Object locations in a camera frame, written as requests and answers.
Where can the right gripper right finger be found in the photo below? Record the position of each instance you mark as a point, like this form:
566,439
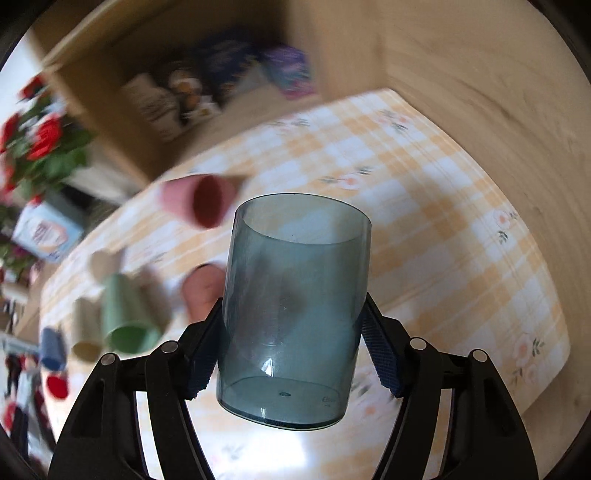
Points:
378,332

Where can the probiotics white box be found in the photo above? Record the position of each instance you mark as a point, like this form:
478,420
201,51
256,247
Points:
49,230

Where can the pink plastic cup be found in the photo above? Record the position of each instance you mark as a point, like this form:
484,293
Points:
200,200

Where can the dark biscuit box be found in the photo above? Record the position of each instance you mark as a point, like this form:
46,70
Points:
190,90

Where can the purple small box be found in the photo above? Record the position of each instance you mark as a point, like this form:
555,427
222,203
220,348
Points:
288,69

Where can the brown transparent cup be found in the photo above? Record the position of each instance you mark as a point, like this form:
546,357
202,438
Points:
201,288

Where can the white plastic cup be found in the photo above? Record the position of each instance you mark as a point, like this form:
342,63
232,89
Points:
104,263

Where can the beige plastic cup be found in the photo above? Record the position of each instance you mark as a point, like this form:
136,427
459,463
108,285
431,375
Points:
86,342

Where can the red rose bouquet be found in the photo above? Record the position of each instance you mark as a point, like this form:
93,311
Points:
42,146

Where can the red plastic cup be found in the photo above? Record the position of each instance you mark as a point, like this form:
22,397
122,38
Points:
57,386

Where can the grey-blue transparent cup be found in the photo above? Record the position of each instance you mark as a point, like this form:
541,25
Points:
297,277

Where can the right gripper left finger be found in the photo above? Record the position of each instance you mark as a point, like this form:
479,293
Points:
202,350

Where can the blue plastic cup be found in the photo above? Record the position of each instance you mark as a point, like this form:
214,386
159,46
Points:
52,351

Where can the green plastic cup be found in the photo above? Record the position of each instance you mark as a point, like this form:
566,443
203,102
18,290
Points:
127,322

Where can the wooden shelf unit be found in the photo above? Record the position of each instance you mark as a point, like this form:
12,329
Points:
91,49

